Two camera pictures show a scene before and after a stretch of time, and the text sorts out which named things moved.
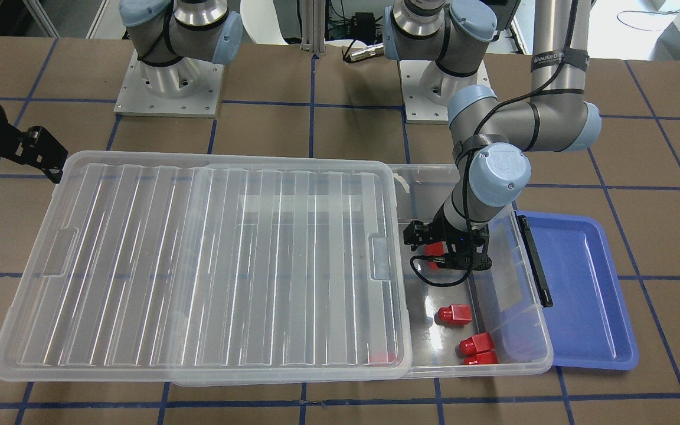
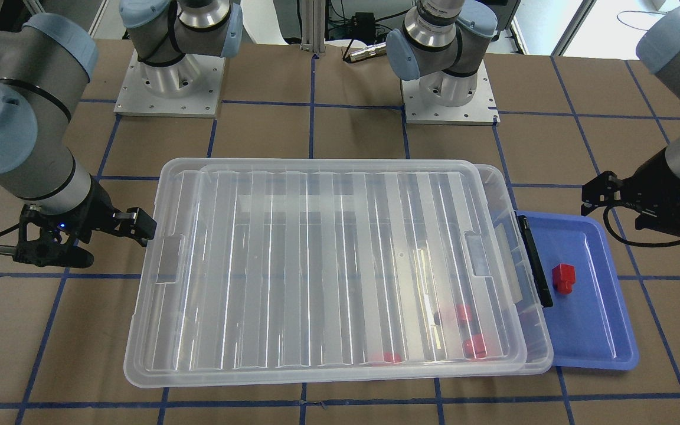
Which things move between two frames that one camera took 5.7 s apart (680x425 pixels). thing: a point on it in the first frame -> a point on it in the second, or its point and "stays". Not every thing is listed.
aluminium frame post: x=313 y=25 stays
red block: x=438 y=249 -> x=564 y=276
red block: x=482 y=358 -> x=474 y=347
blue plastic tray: x=589 y=323 stays
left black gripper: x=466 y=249 -> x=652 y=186
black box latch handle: x=534 y=262 stays
